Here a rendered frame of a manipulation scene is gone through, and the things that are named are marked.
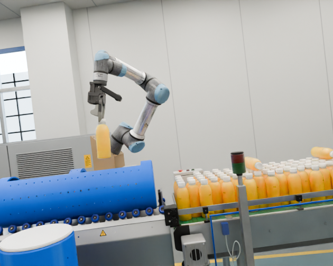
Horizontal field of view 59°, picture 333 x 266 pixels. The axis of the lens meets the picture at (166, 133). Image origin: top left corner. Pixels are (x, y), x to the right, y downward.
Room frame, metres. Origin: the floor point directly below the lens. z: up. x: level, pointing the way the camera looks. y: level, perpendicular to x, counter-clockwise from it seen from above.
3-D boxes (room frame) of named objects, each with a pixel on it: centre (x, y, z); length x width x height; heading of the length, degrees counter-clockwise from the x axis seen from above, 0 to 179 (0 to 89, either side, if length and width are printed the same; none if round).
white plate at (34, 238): (1.19, 0.57, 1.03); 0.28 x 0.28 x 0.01
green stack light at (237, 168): (1.38, -0.32, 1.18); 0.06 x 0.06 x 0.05
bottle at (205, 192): (1.61, -0.17, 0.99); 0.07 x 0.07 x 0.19
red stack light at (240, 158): (1.38, -0.32, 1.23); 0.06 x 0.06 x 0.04
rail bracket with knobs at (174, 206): (1.53, 0.03, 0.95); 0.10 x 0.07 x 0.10; 2
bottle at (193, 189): (1.64, -0.11, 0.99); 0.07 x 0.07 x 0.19
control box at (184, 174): (2.02, -0.11, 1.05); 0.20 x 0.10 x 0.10; 92
